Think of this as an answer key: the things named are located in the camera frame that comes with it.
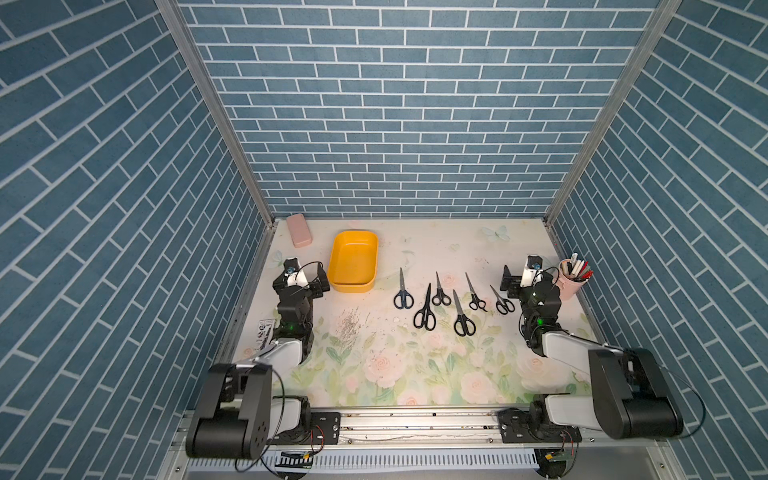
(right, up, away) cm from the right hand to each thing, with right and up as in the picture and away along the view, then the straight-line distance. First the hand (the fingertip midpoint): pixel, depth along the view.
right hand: (525, 268), depth 89 cm
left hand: (-63, +1, -3) cm, 63 cm away
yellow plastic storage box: (-54, +1, +18) cm, 57 cm away
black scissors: (-18, -18, +3) cm, 26 cm away
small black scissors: (-24, -11, +10) cm, 28 cm away
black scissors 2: (-4, -13, +8) cm, 15 cm away
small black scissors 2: (-13, -12, +8) cm, 19 cm away
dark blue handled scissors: (-36, -11, +9) cm, 39 cm away
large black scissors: (-30, -16, +5) cm, 34 cm away
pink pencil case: (-78, +12, +29) cm, 84 cm away
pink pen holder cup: (+15, -6, +4) cm, 17 cm away
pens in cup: (+18, 0, +5) cm, 19 cm away
